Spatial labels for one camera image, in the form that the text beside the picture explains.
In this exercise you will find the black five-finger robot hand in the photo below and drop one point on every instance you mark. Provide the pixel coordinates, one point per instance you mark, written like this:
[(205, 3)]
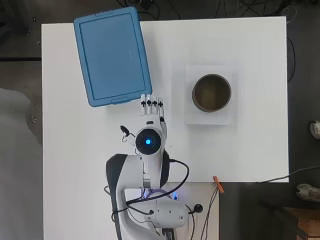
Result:
[(154, 115)]

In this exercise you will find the blue plastic lid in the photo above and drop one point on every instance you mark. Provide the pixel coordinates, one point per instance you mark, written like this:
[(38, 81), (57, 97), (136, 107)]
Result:
[(112, 56)]

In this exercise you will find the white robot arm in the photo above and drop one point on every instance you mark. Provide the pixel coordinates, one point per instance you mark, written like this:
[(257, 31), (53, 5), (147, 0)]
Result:
[(151, 213)]

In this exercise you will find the white flat box stand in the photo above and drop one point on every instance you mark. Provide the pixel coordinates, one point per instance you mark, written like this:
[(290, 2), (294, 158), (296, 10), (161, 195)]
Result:
[(230, 116)]

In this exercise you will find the orange clip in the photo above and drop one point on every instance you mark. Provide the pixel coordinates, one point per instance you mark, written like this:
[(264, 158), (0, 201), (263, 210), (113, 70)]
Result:
[(219, 185)]

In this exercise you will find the black round knob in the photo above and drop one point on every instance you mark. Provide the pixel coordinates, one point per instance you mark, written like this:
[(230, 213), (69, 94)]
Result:
[(198, 208)]

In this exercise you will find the crumpled white rag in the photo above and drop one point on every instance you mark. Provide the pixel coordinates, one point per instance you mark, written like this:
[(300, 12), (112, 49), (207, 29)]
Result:
[(308, 192), (315, 129)]

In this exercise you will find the wooden crate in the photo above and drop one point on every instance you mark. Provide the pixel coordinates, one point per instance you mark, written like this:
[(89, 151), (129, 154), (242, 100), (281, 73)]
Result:
[(306, 223)]

